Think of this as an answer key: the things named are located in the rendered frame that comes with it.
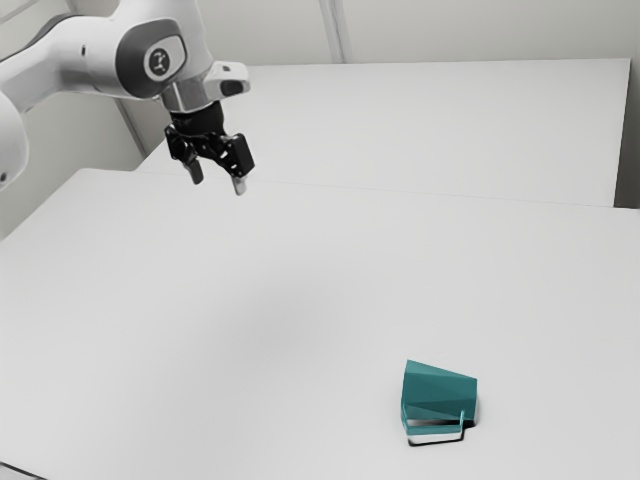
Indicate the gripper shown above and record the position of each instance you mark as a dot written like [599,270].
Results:
[197,127]

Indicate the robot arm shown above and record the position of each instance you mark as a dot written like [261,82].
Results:
[75,60]

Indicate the teal faceted mug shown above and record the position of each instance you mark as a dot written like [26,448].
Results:
[435,392]

